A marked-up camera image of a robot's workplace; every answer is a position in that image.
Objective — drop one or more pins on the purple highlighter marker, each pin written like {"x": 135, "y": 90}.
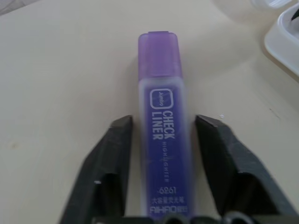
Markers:
{"x": 161, "y": 126}

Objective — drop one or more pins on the white plastic tray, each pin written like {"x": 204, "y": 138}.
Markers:
{"x": 283, "y": 37}

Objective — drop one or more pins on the clear plastic container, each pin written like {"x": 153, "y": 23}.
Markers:
{"x": 268, "y": 3}

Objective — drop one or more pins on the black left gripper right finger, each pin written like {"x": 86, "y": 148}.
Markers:
{"x": 236, "y": 168}

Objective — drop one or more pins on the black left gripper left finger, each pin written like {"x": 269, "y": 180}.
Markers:
{"x": 100, "y": 170}

